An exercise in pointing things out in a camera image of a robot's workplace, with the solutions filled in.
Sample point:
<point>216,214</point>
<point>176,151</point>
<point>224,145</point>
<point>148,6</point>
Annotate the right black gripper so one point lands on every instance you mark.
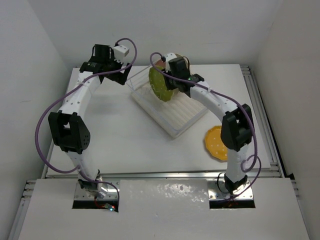
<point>169,85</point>

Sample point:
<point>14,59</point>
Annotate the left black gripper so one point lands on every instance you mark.
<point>119,77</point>

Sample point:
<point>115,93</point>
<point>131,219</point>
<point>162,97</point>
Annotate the cream plate yellow rim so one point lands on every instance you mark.
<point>185,59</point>

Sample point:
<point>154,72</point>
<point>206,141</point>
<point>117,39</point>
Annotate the cream plate pink rim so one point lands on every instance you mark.
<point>160,64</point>

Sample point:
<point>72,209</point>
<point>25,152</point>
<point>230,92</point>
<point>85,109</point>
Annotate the green dotted plate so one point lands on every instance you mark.
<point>158,84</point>

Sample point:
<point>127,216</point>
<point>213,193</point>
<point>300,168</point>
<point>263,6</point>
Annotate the orange dotted plate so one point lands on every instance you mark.
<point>214,144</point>

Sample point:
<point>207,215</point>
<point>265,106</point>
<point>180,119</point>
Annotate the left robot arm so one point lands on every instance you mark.
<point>68,129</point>

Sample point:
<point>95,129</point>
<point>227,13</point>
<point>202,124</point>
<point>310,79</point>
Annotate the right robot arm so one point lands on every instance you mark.
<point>236,133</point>

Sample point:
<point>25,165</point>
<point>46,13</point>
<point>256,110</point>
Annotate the small circuit board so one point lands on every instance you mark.
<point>104,205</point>

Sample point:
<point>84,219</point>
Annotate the white wire dish rack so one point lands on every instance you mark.
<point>137,80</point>

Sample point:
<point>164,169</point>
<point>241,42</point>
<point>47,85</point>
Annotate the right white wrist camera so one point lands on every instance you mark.
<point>168,57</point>

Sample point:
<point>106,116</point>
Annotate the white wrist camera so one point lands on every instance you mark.
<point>168,57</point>
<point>120,52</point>

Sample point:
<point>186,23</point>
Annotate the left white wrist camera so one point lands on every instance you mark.
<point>120,52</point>

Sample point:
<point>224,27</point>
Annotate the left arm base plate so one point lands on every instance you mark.
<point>86,191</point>

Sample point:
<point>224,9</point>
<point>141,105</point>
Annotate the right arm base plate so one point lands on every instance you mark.
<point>217,190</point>

